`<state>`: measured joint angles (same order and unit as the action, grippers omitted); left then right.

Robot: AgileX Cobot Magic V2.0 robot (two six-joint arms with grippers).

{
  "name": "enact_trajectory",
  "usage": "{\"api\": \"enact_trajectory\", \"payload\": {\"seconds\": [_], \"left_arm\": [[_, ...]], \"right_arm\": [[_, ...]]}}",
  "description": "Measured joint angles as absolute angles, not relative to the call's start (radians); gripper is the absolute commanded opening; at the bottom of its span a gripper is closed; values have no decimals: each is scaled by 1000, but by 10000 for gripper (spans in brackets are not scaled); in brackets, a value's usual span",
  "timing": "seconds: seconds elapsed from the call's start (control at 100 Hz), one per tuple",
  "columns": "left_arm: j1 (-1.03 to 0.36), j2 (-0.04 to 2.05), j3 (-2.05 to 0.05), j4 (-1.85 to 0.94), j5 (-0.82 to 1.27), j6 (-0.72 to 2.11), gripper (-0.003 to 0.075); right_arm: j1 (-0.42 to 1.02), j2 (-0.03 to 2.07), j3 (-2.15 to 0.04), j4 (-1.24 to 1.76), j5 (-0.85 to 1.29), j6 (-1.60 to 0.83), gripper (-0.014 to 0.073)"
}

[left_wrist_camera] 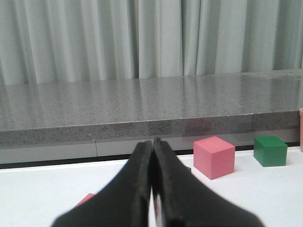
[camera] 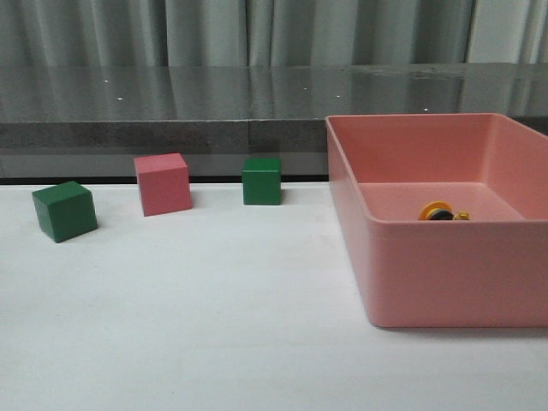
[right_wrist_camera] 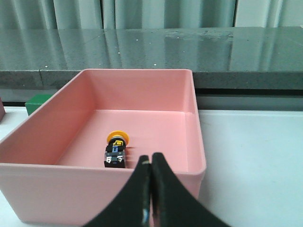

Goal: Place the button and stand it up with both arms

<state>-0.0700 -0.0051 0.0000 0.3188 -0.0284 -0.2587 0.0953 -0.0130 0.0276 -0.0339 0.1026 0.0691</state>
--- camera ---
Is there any yellow push button switch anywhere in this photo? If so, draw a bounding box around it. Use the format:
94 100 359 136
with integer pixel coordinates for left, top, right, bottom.
419 200 470 221

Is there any right green cube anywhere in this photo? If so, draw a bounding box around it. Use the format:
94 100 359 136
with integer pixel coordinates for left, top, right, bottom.
241 158 282 206

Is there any green cube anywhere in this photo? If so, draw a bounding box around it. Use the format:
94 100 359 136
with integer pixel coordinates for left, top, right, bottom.
32 181 98 243
241 158 282 206

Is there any pink cube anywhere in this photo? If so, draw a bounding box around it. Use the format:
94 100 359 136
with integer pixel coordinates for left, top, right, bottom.
134 152 193 217

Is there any left green cube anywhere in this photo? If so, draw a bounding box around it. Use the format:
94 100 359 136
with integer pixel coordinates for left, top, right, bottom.
32 181 98 243

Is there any pink plastic bin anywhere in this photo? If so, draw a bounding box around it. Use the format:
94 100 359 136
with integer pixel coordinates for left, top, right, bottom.
326 113 547 327

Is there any grey stone counter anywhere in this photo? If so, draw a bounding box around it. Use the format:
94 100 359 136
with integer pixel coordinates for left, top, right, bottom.
1 63 547 183

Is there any grey curtain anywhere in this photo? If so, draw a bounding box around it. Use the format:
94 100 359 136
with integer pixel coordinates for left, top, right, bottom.
1 1 547 67

